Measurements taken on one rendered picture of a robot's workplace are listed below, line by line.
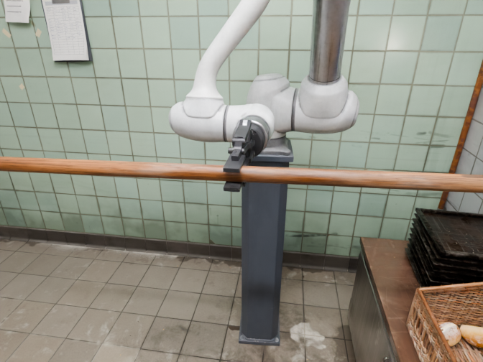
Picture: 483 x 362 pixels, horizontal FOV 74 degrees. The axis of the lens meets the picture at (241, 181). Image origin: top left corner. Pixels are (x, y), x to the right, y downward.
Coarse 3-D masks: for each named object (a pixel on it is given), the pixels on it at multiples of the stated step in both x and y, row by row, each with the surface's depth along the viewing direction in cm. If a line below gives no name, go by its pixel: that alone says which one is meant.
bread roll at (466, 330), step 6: (462, 330) 93; (468, 330) 92; (474, 330) 91; (480, 330) 90; (462, 336) 93; (468, 336) 92; (474, 336) 90; (480, 336) 90; (468, 342) 92; (474, 342) 91; (480, 342) 90
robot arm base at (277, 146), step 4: (284, 136) 121; (272, 140) 118; (276, 140) 118; (280, 140) 119; (284, 140) 121; (268, 144) 118; (272, 144) 118; (276, 144) 119; (280, 144) 120; (284, 144) 122; (268, 148) 118; (272, 148) 119; (276, 148) 119; (280, 148) 119; (284, 148) 119; (264, 152) 119; (268, 152) 119; (272, 152) 118; (276, 152) 118; (280, 152) 118; (284, 152) 118; (288, 152) 118
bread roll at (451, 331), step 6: (438, 324) 94; (444, 324) 93; (450, 324) 93; (444, 330) 91; (450, 330) 91; (456, 330) 92; (450, 336) 91; (456, 336) 91; (450, 342) 91; (456, 342) 91
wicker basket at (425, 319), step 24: (432, 288) 93; (456, 288) 92; (480, 288) 91; (432, 312) 86; (456, 312) 96; (480, 312) 94; (432, 336) 84; (432, 360) 84; (456, 360) 74; (480, 360) 89
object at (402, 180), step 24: (0, 168) 65; (24, 168) 64; (48, 168) 63; (72, 168) 62; (96, 168) 61; (120, 168) 61; (144, 168) 60; (168, 168) 60; (192, 168) 59; (216, 168) 58; (264, 168) 57; (288, 168) 57; (312, 168) 57; (480, 192) 53
